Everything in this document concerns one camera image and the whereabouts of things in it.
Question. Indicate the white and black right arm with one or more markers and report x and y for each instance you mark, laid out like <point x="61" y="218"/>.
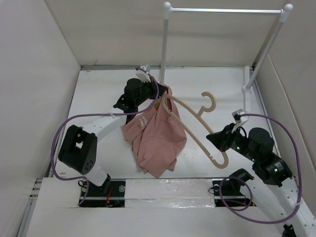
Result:
<point x="289" y="212"/>

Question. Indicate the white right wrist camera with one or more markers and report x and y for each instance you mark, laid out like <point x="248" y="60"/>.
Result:
<point x="240" y="118"/>

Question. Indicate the white clothes rack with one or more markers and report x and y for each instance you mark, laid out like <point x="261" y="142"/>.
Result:
<point x="194" y="36"/>

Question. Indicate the pink t shirt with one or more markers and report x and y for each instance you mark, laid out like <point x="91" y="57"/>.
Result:
<point x="156" y="140"/>

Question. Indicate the beige wooden hanger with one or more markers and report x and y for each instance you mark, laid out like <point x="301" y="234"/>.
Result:
<point x="198" y="116"/>

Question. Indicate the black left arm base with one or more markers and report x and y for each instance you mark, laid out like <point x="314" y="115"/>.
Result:
<point x="93" y="197"/>

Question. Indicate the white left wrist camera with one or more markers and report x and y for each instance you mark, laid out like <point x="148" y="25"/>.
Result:
<point x="142" y="73"/>

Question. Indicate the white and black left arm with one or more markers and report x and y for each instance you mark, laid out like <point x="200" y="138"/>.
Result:
<point x="79" y="148"/>

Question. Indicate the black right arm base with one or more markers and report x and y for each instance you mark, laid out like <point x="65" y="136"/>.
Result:
<point x="231" y="190"/>

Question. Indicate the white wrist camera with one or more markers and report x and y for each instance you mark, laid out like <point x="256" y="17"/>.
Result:
<point x="240" y="118"/>
<point x="142" y="73"/>

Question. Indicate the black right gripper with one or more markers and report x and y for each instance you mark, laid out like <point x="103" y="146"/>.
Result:
<point x="221" y="138"/>

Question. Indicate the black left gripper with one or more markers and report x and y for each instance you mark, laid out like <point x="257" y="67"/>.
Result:
<point x="153" y="88"/>

